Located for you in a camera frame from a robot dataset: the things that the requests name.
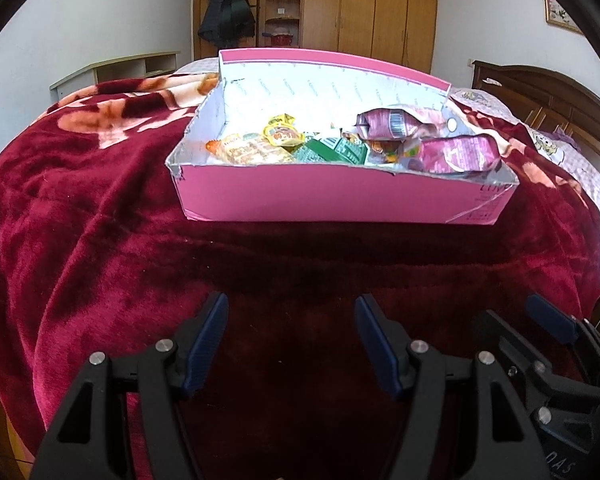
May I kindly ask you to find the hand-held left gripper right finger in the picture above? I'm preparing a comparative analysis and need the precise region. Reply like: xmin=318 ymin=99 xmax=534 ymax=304
xmin=354 ymin=294 xmax=553 ymax=480

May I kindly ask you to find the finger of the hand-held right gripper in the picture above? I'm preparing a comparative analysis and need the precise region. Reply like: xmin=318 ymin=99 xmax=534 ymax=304
xmin=472 ymin=310 xmax=600 ymax=411
xmin=526 ymin=293 xmax=600 ymax=376

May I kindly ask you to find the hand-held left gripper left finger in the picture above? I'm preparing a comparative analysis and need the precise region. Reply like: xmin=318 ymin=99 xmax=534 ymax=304
xmin=30 ymin=291 xmax=230 ymax=480

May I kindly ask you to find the pink cardboard box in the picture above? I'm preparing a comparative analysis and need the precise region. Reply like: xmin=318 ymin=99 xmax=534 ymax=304
xmin=165 ymin=48 xmax=520 ymax=224

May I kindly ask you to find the pink packet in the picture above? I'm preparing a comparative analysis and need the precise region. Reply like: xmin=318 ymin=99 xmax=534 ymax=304
xmin=420 ymin=135 xmax=501 ymax=176

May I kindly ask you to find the orange yellow snack packet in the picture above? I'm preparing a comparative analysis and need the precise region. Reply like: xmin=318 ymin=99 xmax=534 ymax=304
xmin=367 ymin=137 xmax=421 ymax=166

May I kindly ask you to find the beige biscuit packet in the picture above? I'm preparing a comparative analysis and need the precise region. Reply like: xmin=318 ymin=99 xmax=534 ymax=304
xmin=207 ymin=132 xmax=296 ymax=165

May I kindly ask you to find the green snack packet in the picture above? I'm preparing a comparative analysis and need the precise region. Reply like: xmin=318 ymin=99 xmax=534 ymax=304
xmin=295 ymin=135 xmax=368 ymax=165

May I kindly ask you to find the maroon snack packet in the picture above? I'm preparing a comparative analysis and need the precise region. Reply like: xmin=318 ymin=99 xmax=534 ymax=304
xmin=354 ymin=106 xmax=448 ymax=141

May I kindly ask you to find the yellow jelly cup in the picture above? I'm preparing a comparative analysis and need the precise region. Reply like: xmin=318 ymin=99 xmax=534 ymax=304
xmin=262 ymin=114 xmax=306 ymax=148

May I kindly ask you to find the red floral blanket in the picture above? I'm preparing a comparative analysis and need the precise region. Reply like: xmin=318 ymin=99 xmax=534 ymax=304
xmin=0 ymin=72 xmax=600 ymax=480

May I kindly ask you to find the dark wooden headboard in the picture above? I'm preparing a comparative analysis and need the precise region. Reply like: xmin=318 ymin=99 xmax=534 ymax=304
xmin=472 ymin=60 xmax=600 ymax=181

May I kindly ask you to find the white shelf unit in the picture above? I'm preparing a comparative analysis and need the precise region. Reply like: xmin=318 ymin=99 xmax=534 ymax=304
xmin=49 ymin=50 xmax=182 ymax=106

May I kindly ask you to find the wooden wardrobe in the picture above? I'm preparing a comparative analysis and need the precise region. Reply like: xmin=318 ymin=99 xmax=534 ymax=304
xmin=176 ymin=0 xmax=438 ymax=73

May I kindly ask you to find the black jacket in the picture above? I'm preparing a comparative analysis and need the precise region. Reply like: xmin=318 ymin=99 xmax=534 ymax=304
xmin=197 ymin=0 xmax=257 ymax=46

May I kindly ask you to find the framed wall photo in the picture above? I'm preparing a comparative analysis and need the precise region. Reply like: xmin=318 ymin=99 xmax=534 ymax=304
xmin=544 ymin=0 xmax=586 ymax=36

